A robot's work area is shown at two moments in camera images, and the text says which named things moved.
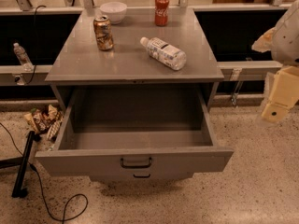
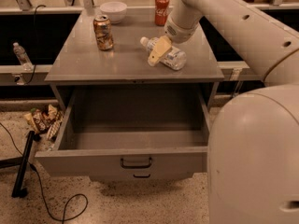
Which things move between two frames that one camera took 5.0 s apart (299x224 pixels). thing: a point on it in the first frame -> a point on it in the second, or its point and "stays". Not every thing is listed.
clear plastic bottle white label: (164, 52) stays
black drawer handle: (135, 166) stays
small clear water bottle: (23, 57) stays
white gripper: (287, 38) -> (177, 33)
